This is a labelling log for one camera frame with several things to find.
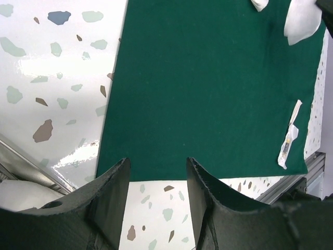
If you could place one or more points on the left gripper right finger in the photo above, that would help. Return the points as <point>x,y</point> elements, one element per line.
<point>223,218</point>

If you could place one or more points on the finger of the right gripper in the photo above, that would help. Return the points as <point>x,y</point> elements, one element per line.
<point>326,6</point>

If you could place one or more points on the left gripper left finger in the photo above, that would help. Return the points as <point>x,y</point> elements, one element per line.
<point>89,218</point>

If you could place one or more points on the white gauze pad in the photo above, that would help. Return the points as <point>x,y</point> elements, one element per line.
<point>259,4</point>
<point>302,21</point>

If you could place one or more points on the green surgical drape cloth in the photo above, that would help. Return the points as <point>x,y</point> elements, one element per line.
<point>211,80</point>

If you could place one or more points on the stainless steel instrument tray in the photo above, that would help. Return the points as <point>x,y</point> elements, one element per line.
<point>24,184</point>

